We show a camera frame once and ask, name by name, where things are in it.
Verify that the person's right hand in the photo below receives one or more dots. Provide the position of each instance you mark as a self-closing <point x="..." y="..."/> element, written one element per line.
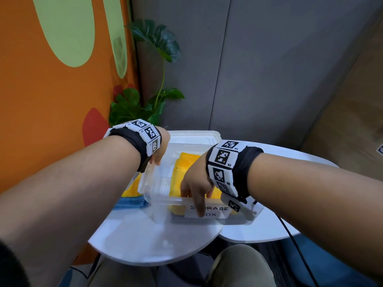
<point x="196" y="182"/>

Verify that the person's left hand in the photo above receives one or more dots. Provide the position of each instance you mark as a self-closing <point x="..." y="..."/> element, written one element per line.
<point x="163" y="143"/>

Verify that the white box lid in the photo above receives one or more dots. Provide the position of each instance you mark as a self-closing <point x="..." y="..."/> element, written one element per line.
<point x="194" y="137"/>

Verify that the clear plastic storage box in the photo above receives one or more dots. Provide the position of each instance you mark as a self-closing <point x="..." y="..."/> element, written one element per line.
<point x="155" y="182"/>

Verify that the blue towel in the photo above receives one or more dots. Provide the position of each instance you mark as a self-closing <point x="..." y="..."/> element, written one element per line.
<point x="131" y="201"/>

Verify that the person's left forearm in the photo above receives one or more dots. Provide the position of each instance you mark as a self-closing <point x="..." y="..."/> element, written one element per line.
<point x="65" y="200"/>

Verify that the person's right forearm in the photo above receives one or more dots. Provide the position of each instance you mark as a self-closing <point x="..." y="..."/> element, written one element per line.
<point x="323" y="200"/>

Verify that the person's right leg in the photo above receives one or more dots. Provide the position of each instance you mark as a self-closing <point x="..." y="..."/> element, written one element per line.
<point x="239" y="266"/>

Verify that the person's leg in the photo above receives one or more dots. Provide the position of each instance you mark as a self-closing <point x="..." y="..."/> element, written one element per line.
<point x="119" y="275"/>
<point x="239" y="266"/>

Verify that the person's left leg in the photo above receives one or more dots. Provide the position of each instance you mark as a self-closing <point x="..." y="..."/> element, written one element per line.
<point x="119" y="275"/>

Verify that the black left wristband with markers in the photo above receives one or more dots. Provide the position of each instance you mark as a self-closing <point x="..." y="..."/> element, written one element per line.
<point x="131" y="137"/>

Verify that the black wristband with markers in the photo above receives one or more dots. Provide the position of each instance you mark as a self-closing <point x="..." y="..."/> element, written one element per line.
<point x="131" y="137"/>
<point x="248" y="164"/>

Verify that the black right wristband with markers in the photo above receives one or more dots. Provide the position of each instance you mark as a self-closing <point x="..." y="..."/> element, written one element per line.
<point x="248" y="164"/>

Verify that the green leafy plant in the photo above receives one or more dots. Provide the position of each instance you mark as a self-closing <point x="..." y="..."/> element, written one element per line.
<point x="158" y="35"/>

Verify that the black white marker tag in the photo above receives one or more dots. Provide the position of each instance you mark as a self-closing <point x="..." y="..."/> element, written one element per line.
<point x="380" y="149"/>

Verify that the dark green shirt sleeve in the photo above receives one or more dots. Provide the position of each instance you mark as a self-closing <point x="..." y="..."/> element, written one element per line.
<point x="12" y="269"/>

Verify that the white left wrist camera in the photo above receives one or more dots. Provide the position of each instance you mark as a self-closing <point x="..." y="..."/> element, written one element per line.
<point x="136" y="175"/>

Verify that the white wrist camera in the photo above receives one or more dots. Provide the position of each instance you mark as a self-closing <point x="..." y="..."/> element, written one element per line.
<point x="239" y="206"/>
<point x="136" y="175"/>

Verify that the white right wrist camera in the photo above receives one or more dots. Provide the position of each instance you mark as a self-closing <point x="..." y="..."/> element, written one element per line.
<point x="239" y="206"/>

